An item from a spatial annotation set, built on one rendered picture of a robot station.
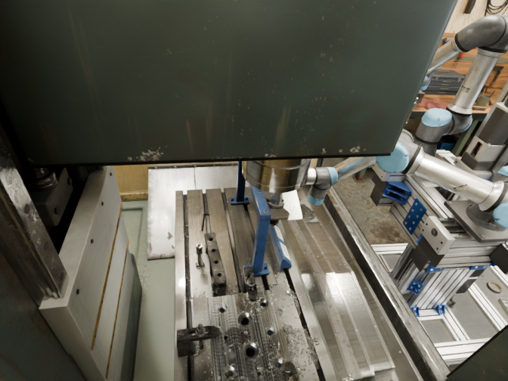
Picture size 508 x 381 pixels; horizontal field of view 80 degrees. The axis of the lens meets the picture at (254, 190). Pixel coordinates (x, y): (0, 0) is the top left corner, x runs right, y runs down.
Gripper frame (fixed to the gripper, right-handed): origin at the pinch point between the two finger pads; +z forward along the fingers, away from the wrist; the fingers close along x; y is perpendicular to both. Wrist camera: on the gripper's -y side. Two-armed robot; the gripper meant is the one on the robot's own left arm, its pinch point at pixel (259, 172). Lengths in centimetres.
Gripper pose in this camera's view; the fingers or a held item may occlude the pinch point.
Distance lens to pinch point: 128.7
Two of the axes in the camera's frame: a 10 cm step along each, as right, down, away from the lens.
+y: -1.2, 7.8, 6.1
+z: -9.7, 0.3, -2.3
